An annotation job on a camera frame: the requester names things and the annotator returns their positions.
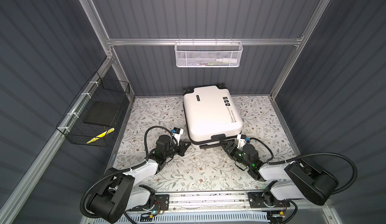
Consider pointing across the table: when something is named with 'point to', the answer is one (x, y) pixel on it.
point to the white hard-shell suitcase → (211, 115)
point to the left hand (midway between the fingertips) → (190, 143)
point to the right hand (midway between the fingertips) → (222, 145)
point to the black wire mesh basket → (91, 118)
